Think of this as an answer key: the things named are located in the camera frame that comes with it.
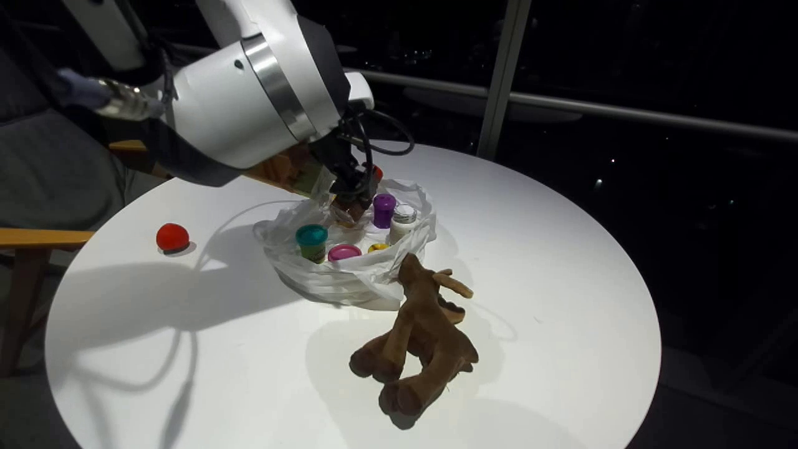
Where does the grey wooden armchair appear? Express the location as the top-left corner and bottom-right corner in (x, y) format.
(0, 47), (172, 378)

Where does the brown plush moose toy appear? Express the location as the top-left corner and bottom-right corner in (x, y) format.
(347, 248), (484, 432)

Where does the grey horizontal window rail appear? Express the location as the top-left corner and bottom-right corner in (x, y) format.
(363, 66), (798, 143)

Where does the purple dough tub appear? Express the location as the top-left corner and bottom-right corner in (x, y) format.
(369, 190), (398, 232)

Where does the white lid glass jar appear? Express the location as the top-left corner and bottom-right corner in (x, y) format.
(388, 202), (421, 227)

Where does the cable with shiny connector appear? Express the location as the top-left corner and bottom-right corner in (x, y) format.
(54, 66), (166, 120)

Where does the teal lid dough tub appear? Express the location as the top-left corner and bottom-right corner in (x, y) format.
(293, 221), (332, 263)

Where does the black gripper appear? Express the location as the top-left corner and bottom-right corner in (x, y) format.
(308, 126), (382, 217)

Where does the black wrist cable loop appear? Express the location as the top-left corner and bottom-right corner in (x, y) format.
(347, 104), (417, 160)

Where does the grey window post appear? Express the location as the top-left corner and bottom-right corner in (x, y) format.
(473, 0), (536, 161)

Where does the white plastic bag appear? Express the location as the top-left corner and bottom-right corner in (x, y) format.
(251, 177), (439, 311)

